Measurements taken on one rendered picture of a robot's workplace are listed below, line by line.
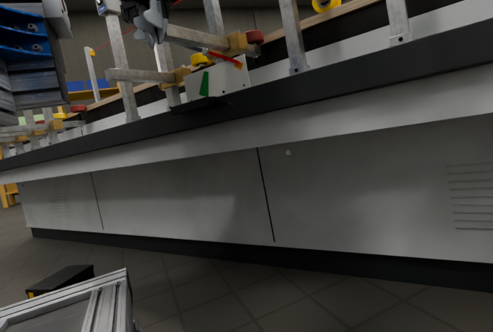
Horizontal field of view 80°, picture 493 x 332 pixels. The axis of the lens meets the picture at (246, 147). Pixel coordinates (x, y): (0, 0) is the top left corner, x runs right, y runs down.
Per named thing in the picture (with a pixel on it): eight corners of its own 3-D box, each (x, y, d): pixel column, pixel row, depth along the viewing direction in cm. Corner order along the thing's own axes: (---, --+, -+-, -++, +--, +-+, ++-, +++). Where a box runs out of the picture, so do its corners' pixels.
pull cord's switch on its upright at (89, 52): (108, 145, 325) (86, 45, 319) (104, 146, 330) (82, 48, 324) (115, 144, 331) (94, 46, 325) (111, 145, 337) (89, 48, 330)
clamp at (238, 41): (240, 48, 87) (236, 31, 86) (206, 61, 94) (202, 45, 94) (250, 50, 91) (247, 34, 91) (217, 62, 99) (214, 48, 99)
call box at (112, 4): (108, 10, 116) (103, -10, 116) (98, 17, 120) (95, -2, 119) (124, 15, 122) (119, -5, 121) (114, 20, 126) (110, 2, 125)
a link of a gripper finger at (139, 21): (134, 45, 66) (125, 4, 66) (155, 48, 71) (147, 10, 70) (143, 40, 64) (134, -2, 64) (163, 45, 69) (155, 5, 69)
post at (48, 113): (53, 150, 163) (34, 64, 160) (51, 151, 165) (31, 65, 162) (61, 149, 166) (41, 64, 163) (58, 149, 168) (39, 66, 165)
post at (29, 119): (35, 155, 177) (17, 76, 174) (33, 156, 179) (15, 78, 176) (42, 155, 180) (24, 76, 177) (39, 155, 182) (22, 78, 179)
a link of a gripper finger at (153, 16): (143, 40, 64) (134, -2, 64) (163, 44, 69) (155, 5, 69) (152, 36, 63) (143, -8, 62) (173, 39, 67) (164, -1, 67)
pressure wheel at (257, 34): (260, 61, 98) (254, 26, 97) (241, 67, 102) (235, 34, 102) (272, 63, 104) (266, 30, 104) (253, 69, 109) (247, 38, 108)
